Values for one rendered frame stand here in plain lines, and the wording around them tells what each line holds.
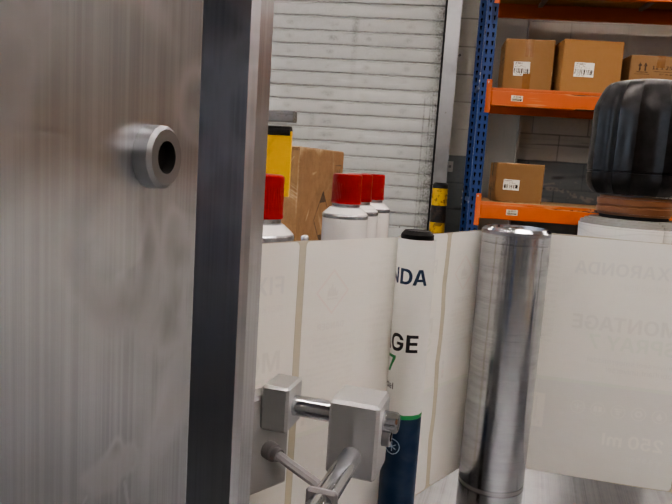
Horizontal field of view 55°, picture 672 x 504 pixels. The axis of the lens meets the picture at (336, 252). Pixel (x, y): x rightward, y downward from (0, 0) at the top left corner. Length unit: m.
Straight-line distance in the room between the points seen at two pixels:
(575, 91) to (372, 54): 1.49
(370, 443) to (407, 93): 4.69
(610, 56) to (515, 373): 4.12
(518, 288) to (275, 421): 0.16
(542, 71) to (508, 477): 4.06
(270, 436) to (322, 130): 4.69
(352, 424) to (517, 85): 4.15
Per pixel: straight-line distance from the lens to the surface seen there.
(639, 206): 0.56
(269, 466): 0.27
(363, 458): 0.25
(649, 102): 0.56
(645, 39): 5.33
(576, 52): 4.39
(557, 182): 5.11
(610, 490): 0.52
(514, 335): 0.36
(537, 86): 4.37
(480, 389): 0.38
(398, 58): 4.93
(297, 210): 1.13
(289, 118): 0.55
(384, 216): 0.83
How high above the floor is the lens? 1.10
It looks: 8 degrees down
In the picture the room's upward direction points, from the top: 4 degrees clockwise
